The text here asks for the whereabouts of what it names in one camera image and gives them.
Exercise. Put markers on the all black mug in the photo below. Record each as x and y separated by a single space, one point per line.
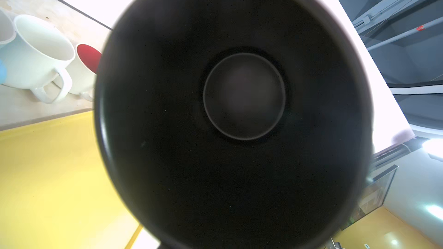
234 124

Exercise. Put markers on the white mug red interior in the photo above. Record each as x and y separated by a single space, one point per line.
83 71

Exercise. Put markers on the white ribbed-base mug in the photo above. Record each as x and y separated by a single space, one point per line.
39 54

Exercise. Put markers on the light blue mug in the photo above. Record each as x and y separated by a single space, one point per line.
8 34

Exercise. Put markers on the yellow plastic tray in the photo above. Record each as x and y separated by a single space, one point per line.
55 191

